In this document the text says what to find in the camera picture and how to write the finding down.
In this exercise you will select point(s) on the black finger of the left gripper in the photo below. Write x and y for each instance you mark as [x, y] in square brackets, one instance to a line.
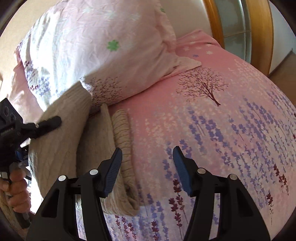
[46, 126]

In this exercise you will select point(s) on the pink floral right pillow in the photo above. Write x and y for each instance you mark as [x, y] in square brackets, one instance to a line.
[116, 49]

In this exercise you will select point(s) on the pink floral pillow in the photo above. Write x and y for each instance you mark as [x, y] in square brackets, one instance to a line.
[116, 49]
[21, 98]

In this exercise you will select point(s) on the pink floral left pillow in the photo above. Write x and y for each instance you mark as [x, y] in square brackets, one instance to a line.
[21, 98]

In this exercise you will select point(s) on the wooden framed glass door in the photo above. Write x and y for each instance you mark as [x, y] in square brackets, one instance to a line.
[245, 29]

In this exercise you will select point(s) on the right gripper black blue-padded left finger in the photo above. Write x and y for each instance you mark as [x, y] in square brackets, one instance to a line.
[56, 218]

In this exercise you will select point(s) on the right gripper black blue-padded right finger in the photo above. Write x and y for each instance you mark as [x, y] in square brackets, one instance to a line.
[239, 217]

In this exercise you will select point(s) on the pink floral bed sheet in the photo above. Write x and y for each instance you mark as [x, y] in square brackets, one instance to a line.
[228, 117]

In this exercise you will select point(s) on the person's left hand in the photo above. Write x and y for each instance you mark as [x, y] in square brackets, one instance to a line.
[20, 199]

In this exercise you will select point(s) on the beige cable-knit sweater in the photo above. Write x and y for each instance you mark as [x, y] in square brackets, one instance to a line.
[81, 143]

